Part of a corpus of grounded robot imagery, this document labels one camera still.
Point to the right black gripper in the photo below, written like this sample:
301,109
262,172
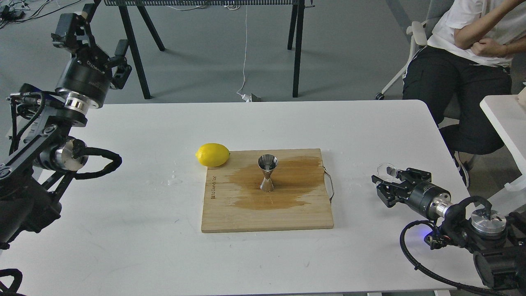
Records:
427,199

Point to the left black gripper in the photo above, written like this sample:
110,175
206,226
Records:
73,33

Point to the small clear glass cup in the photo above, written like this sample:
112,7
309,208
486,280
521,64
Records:
386,171

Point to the steel jigger measuring cup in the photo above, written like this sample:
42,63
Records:
267,163

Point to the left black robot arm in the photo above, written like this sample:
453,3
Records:
44,158

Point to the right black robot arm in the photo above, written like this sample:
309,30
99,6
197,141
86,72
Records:
496,241

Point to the white side table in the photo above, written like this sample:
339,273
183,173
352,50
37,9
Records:
507,115

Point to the seated person white shirt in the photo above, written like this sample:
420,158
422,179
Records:
468,55

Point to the yellow lemon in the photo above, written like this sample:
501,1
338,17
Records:
212,155

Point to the white office chair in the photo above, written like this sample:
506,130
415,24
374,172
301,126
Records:
417,32

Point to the wooden cutting board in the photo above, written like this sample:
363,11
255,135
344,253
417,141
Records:
234,202

